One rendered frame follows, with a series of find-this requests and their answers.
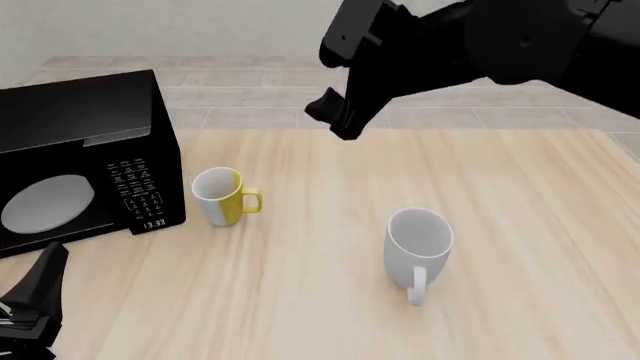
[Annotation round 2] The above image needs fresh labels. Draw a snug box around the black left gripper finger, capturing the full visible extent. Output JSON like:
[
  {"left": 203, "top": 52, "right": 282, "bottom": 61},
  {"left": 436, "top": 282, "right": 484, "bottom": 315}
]
[{"left": 10, "top": 241, "right": 70, "bottom": 321}]

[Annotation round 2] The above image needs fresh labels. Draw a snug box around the yellow and white mug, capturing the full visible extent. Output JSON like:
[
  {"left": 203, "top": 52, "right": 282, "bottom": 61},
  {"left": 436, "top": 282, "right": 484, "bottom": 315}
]
[{"left": 191, "top": 166, "right": 264, "bottom": 228}]

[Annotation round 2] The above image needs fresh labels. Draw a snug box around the grey round turntable plate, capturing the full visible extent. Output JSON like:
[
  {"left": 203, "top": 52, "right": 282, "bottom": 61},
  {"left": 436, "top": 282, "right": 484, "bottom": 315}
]
[{"left": 0, "top": 174, "right": 96, "bottom": 234}]

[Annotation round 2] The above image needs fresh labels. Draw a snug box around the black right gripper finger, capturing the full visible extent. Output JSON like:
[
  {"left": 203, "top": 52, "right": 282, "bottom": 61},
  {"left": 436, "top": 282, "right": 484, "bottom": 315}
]
[
  {"left": 329, "top": 65, "right": 402, "bottom": 142},
  {"left": 304, "top": 87, "right": 347, "bottom": 129}
]

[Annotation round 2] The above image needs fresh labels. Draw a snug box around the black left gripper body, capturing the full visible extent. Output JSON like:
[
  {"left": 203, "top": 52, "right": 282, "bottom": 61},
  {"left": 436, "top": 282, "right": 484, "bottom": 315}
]
[{"left": 0, "top": 295, "right": 64, "bottom": 360}]

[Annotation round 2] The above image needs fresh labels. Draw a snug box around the black microwave oven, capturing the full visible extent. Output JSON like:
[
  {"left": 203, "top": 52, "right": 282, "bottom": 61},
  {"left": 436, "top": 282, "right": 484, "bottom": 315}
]
[{"left": 0, "top": 69, "right": 188, "bottom": 260}]

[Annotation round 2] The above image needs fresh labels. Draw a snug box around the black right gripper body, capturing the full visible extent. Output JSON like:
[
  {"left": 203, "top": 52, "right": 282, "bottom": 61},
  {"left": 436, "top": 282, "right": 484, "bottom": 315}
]
[{"left": 372, "top": 0, "right": 474, "bottom": 99}]

